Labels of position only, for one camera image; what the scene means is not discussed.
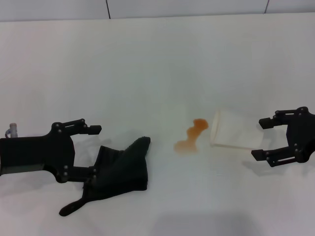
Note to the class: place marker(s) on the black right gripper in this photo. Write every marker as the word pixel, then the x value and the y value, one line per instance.
pixel 302 137

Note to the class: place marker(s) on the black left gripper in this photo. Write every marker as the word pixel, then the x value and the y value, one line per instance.
pixel 37 152

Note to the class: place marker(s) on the white paper cup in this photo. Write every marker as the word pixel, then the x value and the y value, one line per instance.
pixel 233 132

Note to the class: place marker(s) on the dark blue rag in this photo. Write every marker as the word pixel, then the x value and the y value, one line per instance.
pixel 123 172

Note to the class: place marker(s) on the orange brown liquid stain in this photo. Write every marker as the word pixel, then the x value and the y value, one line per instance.
pixel 184 147

